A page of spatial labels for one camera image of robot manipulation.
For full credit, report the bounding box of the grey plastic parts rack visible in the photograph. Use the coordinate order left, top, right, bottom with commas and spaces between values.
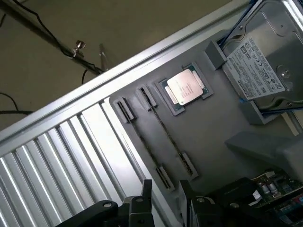
108, 29, 303, 215

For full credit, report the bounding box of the green graphics card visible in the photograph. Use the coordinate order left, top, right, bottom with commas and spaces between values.
205, 168, 303, 227

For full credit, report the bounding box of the silver CPU chip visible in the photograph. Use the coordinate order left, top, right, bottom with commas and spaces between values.
160, 62, 212, 111

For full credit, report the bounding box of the silver clamp knob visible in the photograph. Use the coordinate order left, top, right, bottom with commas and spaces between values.
70, 40, 87, 57

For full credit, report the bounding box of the silver hard disk with label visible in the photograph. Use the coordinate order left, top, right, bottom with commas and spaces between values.
221, 2, 303, 107

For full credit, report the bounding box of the thin black cable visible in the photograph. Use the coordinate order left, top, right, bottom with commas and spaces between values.
0, 92, 34, 115
0, 0, 105, 85

